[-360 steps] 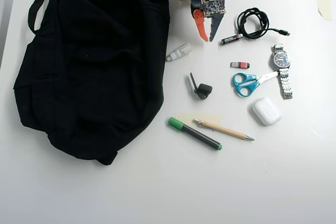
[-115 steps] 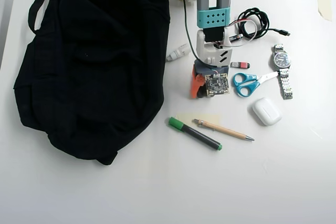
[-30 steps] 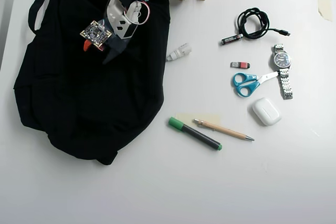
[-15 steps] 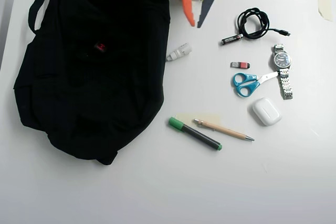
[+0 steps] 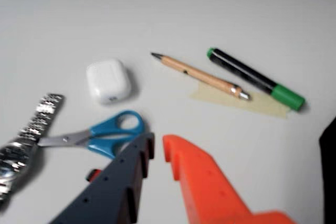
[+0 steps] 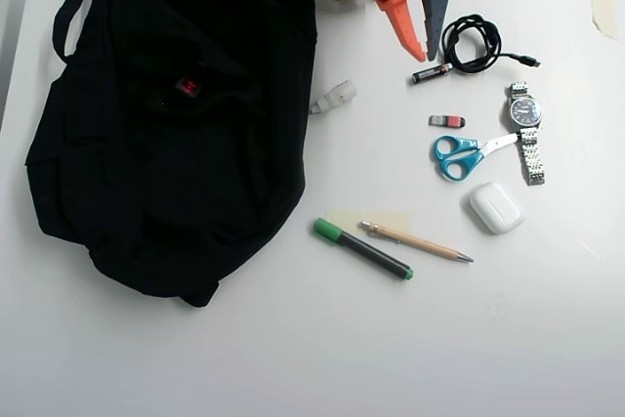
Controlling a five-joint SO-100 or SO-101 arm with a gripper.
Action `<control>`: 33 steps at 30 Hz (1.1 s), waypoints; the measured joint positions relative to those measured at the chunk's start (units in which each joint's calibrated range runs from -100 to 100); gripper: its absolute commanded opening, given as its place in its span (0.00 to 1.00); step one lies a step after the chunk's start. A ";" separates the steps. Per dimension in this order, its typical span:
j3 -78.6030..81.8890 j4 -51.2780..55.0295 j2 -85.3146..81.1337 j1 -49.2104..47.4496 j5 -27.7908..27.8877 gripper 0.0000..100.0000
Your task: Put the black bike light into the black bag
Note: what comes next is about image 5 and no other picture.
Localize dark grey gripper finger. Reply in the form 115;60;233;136
48;132;156;224

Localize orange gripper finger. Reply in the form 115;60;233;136
162;134;298;224

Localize black fabric bag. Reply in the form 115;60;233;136
318;115;336;224

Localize red black USB stick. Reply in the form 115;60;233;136
86;168;102;183

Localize long beige masking tape strip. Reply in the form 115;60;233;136
189;80;290;120

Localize silver wristwatch blue dial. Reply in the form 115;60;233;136
0;93;65;205

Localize white earbuds case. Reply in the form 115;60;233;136
86;58;132;106

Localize wooden ballpoint pen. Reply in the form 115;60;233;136
150;51;253;102

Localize green black marker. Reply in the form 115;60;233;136
206;47;307;112

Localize blue handled scissors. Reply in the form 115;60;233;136
37;110;145;160

